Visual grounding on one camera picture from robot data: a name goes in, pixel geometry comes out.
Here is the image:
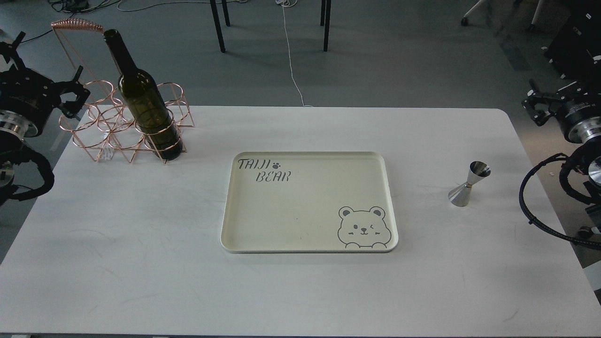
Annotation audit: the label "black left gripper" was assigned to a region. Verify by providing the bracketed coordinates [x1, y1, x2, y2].
[45, 66, 91, 120]

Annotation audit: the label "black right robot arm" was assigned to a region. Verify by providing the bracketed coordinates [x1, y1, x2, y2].
[522, 79, 601, 144]

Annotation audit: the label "white floor cable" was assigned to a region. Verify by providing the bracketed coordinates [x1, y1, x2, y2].
[275, 0, 313, 108]

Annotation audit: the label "steel double jigger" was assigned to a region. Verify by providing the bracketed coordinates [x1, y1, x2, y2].
[448, 161, 491, 207]

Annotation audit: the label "black braided left cable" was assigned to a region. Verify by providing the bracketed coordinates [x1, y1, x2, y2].
[0, 146, 55, 205]

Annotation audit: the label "cream bear tray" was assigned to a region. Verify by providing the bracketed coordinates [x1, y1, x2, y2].
[221, 152, 399, 254]

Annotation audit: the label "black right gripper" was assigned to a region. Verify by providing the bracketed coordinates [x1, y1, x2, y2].
[522, 79, 569, 126]

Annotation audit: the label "copper wire bottle rack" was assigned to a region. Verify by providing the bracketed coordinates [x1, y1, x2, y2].
[51, 18, 195, 163]

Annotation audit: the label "dark green wine bottle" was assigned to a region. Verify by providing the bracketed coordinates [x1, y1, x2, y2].
[103, 29, 183, 161]

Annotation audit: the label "black braided right cable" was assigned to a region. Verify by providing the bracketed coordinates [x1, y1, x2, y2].
[518, 153, 601, 248]

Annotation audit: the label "black braided cable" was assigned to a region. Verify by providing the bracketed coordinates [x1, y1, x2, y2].
[0, 146, 55, 205]
[518, 153, 601, 248]

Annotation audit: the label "black table legs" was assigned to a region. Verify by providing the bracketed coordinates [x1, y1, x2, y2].
[209, 0, 331, 53]

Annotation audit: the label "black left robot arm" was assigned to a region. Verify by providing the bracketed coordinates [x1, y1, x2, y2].
[1, 41, 90, 137]

